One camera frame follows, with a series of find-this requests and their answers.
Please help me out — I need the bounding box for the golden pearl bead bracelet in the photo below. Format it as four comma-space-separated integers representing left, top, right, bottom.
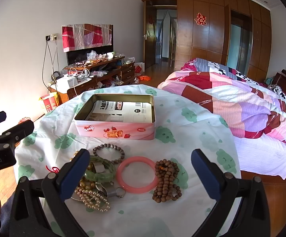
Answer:
69, 150, 97, 191

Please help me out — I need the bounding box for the cream pearl necklace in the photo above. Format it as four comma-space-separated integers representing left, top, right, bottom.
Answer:
74, 186, 111, 213

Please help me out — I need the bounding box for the white bed sheet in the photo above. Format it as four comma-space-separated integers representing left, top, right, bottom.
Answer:
234, 134, 286, 179

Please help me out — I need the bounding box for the wall power socket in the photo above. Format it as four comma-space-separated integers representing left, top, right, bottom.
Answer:
45, 34, 58, 42

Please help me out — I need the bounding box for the pink bangle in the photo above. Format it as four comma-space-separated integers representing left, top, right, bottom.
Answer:
116, 156, 157, 194

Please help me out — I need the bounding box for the black television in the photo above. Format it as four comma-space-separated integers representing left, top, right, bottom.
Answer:
65, 32, 114, 65

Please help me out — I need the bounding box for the wooden TV cabinet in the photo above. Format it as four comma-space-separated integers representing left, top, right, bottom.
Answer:
49, 57, 135, 104

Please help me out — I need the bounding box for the brown wooden bead mala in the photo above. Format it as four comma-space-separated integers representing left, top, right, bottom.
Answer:
152, 159, 182, 203

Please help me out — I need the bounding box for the pink patchwork quilt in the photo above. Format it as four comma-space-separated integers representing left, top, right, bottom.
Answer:
158, 58, 286, 144

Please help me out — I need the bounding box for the red yellow gift bag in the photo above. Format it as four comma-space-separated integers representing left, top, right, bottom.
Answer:
39, 92, 60, 114

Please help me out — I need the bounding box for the orange item on floor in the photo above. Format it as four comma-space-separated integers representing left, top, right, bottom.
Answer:
137, 75, 151, 81

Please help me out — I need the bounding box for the red patchwork TV cover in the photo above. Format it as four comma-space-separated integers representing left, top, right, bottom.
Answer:
62, 24, 113, 53

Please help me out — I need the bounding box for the green jade bangle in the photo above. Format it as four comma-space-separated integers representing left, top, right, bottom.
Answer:
84, 155, 116, 183

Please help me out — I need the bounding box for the white box on cabinet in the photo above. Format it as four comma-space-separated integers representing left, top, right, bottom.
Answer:
56, 75, 78, 90

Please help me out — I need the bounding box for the wooden bedroom door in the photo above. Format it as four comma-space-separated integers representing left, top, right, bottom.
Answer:
144, 1, 157, 69

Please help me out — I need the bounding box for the red double happiness decal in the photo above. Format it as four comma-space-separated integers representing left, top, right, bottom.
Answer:
194, 12, 207, 26

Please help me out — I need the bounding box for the silver bangle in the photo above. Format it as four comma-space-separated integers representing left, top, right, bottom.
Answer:
71, 162, 117, 201

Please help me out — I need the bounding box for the pink cookie tin box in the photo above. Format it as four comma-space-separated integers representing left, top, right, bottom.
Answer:
74, 94, 155, 140

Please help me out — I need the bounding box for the white cloth with green clouds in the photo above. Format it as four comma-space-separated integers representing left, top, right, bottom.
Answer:
13, 83, 243, 237

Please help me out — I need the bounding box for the silver ring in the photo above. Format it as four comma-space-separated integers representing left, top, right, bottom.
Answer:
114, 187, 127, 199

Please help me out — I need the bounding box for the paper leaflet in tin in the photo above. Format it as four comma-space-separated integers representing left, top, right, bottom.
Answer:
86, 101, 153, 123

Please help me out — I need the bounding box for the dark stone bead bracelet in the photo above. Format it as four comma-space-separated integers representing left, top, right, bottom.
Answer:
92, 143, 125, 165

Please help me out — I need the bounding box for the wooden wardrobe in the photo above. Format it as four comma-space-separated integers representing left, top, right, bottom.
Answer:
142, 0, 272, 82

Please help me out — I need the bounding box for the red string knot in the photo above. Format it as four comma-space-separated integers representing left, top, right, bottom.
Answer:
45, 165, 60, 174

